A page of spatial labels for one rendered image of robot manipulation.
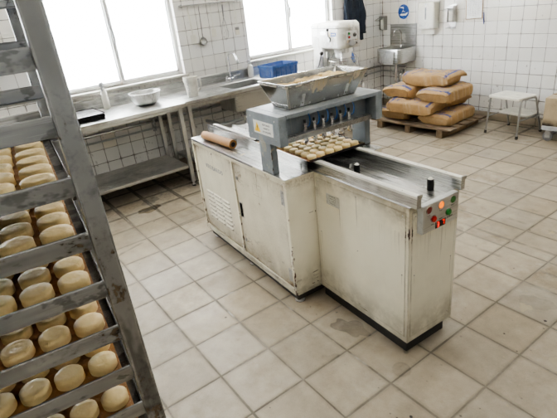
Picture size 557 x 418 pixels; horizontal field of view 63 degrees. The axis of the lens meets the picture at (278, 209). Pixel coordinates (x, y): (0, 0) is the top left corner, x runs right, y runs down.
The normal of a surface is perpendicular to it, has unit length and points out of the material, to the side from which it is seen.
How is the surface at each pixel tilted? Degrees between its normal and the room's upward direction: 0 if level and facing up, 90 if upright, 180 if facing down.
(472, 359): 0
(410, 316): 90
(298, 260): 90
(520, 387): 0
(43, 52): 90
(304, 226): 90
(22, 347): 0
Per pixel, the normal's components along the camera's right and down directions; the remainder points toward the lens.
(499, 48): -0.80, 0.33
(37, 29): 0.51, 0.32
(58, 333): -0.11, -0.90
